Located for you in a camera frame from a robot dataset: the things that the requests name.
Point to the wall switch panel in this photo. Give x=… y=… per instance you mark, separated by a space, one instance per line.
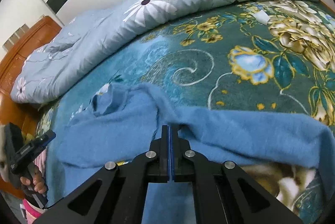
x=13 y=39

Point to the grey-blue daisy quilt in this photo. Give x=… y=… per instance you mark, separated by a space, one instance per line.
x=51 y=70

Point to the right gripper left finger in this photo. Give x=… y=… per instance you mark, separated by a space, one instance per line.
x=115 y=194

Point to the person's left hand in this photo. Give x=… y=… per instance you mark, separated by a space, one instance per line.
x=37 y=181

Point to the teal floral bed blanket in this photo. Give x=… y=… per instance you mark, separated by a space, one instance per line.
x=269 y=55

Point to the blue fleece sweater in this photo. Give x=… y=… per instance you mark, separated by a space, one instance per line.
x=97 y=123

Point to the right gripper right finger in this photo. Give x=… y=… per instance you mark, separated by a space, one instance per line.
x=223 y=192

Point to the pink sleeve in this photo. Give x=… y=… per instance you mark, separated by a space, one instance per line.
x=33 y=212

